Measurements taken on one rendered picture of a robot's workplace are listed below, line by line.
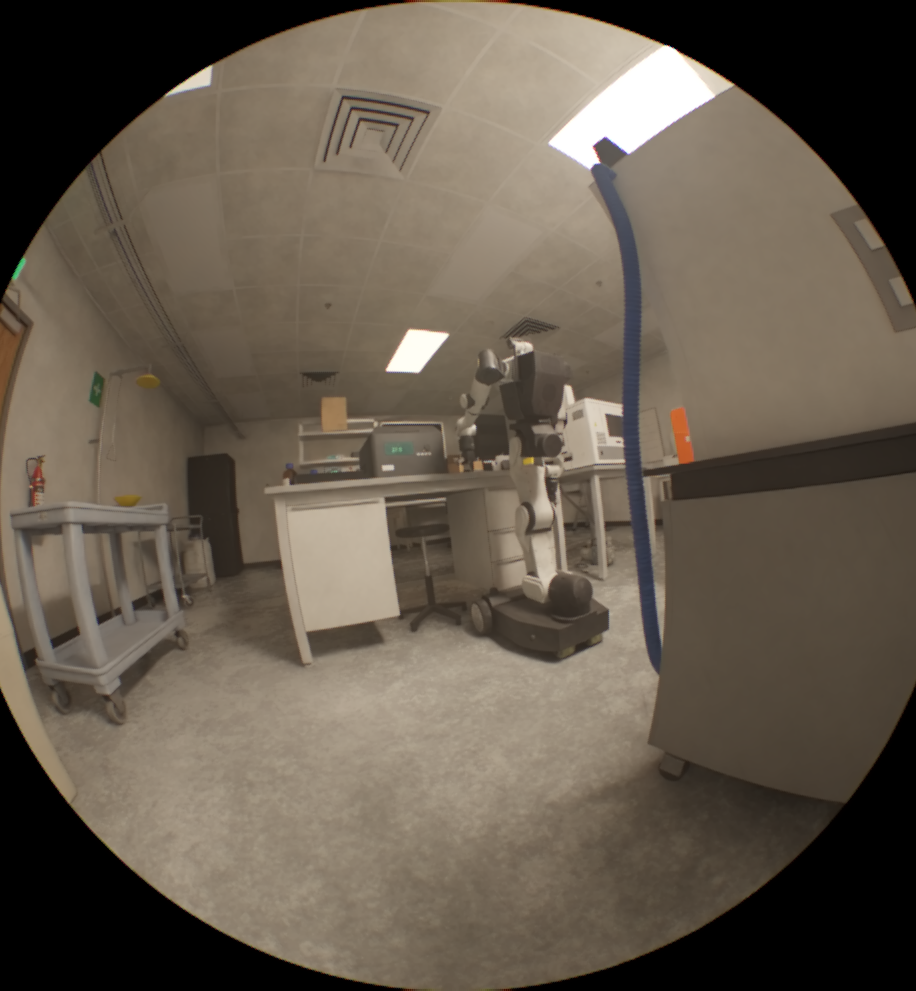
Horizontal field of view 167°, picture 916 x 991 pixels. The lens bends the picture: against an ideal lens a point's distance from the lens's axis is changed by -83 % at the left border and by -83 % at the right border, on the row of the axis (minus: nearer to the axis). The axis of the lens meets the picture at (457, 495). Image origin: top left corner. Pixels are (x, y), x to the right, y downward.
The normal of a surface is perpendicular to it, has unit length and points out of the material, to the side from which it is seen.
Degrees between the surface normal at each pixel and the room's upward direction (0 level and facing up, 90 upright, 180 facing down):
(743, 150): 90
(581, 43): 180
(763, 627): 90
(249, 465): 90
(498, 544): 90
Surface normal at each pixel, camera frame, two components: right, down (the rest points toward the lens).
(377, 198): 0.11, 0.99
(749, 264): -0.89, 0.09
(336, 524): 0.43, -0.08
